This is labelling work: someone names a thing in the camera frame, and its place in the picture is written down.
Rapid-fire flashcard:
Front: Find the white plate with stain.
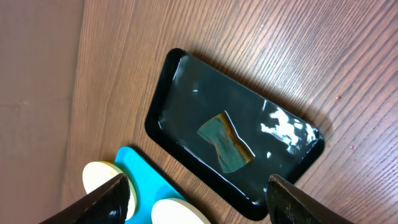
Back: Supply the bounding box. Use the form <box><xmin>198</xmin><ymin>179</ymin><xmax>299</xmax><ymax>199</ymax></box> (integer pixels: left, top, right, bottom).
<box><xmin>151</xmin><ymin>198</ymin><xmax>211</xmax><ymax>224</ymax></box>

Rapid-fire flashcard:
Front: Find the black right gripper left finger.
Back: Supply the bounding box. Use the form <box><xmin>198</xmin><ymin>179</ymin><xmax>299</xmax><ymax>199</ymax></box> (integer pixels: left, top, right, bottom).
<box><xmin>41</xmin><ymin>173</ymin><xmax>130</xmax><ymax>224</ymax></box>

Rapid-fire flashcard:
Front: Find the teal plastic tray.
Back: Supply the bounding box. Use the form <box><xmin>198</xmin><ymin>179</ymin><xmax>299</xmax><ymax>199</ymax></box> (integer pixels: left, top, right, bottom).
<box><xmin>114</xmin><ymin>147</ymin><xmax>185</xmax><ymax>224</ymax></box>

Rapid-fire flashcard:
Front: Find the black rectangular water tray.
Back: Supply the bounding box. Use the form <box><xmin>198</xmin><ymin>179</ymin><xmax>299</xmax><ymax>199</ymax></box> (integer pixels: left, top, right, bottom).
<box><xmin>145</xmin><ymin>49</ymin><xmax>325</xmax><ymax>221</ymax></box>

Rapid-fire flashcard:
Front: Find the green yellow sponge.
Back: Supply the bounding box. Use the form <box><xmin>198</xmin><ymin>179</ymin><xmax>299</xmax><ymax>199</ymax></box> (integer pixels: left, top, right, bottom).
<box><xmin>197</xmin><ymin>111</ymin><xmax>255</xmax><ymax>173</ymax></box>

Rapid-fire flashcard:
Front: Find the light green plate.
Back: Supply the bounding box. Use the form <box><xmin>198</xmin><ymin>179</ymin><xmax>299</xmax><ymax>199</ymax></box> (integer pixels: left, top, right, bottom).
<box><xmin>82</xmin><ymin>161</ymin><xmax>137</xmax><ymax>220</ymax></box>

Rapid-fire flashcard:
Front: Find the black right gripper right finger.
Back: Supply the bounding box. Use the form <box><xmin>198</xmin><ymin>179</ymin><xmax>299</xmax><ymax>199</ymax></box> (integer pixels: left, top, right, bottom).
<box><xmin>266</xmin><ymin>174</ymin><xmax>352</xmax><ymax>224</ymax></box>

